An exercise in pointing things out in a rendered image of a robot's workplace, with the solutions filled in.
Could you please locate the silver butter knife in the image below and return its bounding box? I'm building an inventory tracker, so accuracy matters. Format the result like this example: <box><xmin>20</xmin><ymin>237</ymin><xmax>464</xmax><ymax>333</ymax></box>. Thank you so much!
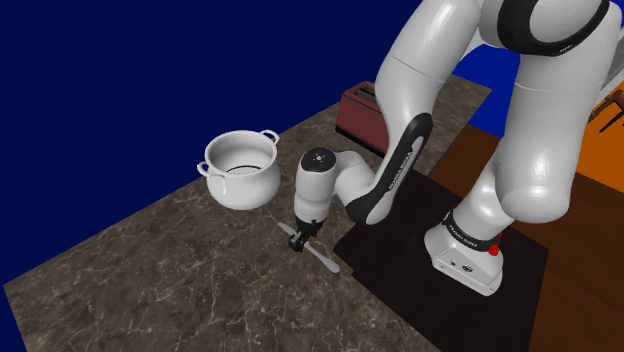
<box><xmin>277</xmin><ymin>222</ymin><xmax>341</xmax><ymax>275</ymax></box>

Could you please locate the dark red toaster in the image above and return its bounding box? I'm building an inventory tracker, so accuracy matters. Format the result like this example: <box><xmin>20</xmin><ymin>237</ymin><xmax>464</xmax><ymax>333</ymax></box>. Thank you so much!
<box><xmin>335</xmin><ymin>80</ymin><xmax>391</xmax><ymax>159</ymax></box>

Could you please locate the dark robot stand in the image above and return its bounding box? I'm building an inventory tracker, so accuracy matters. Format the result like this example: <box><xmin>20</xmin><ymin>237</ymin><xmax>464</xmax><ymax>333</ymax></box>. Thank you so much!
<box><xmin>333</xmin><ymin>167</ymin><xmax>550</xmax><ymax>352</ymax></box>

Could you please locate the dark wooden chair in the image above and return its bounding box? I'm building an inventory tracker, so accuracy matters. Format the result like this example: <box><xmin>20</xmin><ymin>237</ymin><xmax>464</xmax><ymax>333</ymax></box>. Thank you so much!
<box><xmin>588</xmin><ymin>88</ymin><xmax>624</xmax><ymax>134</ymax></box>

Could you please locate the white two-handled pot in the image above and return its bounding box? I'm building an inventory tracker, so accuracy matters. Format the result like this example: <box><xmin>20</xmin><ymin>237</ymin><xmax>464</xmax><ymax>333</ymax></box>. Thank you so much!
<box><xmin>196</xmin><ymin>128</ymin><xmax>282</xmax><ymax>212</ymax></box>

